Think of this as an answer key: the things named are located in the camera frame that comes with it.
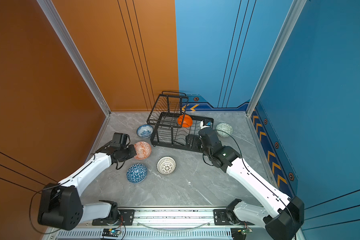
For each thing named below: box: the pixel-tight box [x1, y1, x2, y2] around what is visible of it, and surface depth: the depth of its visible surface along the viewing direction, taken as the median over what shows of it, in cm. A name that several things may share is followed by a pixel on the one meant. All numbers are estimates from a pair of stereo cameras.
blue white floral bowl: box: [136, 124, 154, 138], surface depth 107 cm
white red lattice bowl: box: [156, 156, 177, 176], surface depth 91 cm
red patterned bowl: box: [134, 141, 152, 160], surface depth 93 cm
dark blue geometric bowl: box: [126, 163, 148, 184], surface depth 88 cm
